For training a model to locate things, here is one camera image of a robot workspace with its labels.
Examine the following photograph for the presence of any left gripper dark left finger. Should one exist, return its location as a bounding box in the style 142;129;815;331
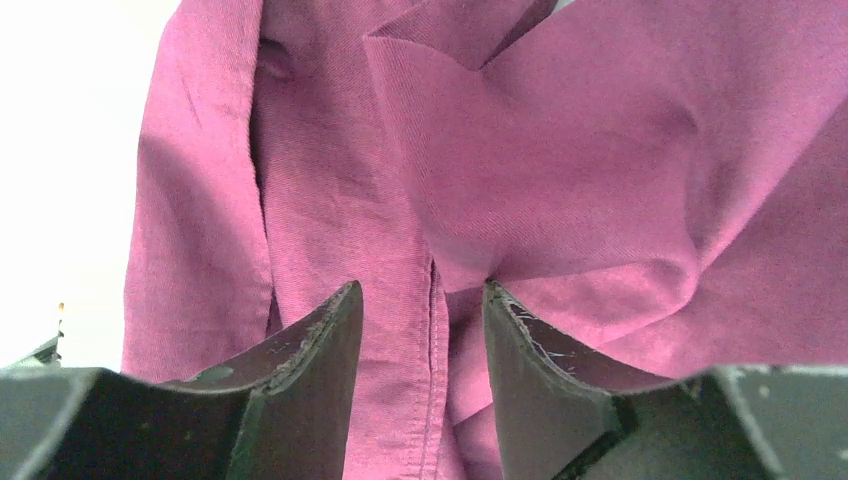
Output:
1;281;363;479

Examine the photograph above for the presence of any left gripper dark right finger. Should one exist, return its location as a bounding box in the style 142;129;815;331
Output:
482;281;847;479

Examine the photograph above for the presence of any magenta surgical wrap cloth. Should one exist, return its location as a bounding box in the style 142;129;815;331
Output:
122;1;847;479

